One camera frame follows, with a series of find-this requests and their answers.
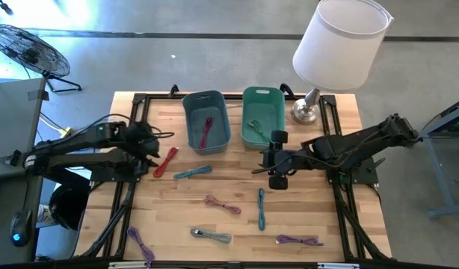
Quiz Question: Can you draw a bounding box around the grey USB cable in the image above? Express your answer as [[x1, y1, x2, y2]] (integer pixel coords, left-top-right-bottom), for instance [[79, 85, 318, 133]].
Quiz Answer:
[[190, 227, 233, 244]]

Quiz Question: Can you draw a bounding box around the teal USB cable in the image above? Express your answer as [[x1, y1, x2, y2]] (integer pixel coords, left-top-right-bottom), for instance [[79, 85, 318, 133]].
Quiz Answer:
[[173, 165, 213, 180]]

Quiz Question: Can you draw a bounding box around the blue-grey metal cart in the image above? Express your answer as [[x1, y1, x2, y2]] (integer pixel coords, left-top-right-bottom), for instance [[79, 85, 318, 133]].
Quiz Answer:
[[418, 96, 459, 220]]

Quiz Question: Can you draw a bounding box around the black desk clamp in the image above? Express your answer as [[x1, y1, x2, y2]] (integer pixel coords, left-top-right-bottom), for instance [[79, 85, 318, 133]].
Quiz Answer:
[[0, 149, 23, 167]]

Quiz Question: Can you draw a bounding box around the black computer mouse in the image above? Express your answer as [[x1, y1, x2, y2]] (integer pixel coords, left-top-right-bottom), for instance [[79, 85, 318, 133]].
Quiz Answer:
[[9, 208, 34, 248]]

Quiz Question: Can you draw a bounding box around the purple USB cable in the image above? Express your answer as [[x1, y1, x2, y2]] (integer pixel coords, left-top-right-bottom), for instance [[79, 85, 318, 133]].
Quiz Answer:
[[126, 226, 156, 267], [276, 234, 324, 247]]

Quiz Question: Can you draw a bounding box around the white label strip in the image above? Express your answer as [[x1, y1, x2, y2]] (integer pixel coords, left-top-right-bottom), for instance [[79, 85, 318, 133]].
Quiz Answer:
[[108, 262, 150, 269], [318, 262, 360, 269]]

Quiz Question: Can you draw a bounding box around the green USB cable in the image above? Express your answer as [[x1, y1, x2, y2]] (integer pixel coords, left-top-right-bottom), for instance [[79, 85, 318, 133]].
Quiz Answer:
[[247, 120, 272, 145]]

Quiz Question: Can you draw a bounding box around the white power cable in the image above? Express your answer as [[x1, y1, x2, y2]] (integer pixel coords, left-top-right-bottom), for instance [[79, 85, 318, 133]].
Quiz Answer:
[[38, 111, 66, 132]]

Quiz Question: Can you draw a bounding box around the white shade table lamp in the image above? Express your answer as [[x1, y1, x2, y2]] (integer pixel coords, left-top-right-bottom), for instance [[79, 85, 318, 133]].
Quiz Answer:
[[291, 0, 395, 126]]

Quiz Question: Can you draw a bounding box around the person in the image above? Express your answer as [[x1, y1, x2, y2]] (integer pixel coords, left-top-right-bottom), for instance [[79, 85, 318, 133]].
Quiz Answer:
[[29, 166, 90, 231]]

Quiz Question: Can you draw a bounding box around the teal green plastic bin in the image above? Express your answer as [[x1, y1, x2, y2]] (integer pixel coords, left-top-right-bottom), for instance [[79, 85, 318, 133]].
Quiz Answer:
[[240, 86, 286, 151]]

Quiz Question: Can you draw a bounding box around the black floor fan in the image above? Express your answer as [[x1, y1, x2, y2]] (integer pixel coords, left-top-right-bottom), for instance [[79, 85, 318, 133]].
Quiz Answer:
[[0, 24, 83, 93]]

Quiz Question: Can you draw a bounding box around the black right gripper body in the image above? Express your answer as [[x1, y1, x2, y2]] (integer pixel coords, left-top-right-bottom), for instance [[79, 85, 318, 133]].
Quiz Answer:
[[262, 143, 304, 177]]

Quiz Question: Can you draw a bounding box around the grey tape strip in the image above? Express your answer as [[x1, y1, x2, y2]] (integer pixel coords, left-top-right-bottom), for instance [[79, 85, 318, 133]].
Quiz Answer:
[[27, 89, 50, 102]]

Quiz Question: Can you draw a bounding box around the blue USB cable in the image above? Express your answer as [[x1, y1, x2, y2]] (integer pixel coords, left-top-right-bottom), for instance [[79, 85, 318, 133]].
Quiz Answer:
[[257, 188, 267, 232]]

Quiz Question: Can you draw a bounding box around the blue-grey plastic bin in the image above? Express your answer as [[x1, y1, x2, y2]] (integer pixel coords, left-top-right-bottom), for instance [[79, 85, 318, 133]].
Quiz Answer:
[[182, 90, 232, 156]]

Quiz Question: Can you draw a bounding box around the pink USB cable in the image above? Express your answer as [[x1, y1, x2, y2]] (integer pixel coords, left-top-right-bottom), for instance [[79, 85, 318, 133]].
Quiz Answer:
[[204, 194, 242, 215]]

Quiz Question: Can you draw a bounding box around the light grey desk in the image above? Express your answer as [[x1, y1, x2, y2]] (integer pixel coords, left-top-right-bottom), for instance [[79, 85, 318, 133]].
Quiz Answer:
[[0, 77, 46, 180]]

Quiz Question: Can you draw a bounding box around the dark grey desk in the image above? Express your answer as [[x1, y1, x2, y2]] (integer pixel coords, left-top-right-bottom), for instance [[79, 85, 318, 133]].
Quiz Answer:
[[0, 171, 44, 265]]

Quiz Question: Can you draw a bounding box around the dark red USB cable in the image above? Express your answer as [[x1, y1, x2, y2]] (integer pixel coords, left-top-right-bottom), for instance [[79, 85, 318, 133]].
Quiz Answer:
[[199, 117, 214, 150]]

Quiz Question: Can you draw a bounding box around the bright red USB cable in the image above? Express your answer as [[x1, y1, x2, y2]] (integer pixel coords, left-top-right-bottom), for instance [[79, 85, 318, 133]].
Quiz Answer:
[[153, 146, 179, 179]]

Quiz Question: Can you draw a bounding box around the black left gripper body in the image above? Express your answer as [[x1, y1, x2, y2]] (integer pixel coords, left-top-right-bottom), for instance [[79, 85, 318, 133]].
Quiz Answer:
[[126, 123, 158, 158]]

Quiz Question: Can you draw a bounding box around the black metal table frame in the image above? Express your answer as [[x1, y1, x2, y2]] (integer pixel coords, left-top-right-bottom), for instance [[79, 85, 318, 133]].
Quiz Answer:
[[74, 92, 393, 262]]

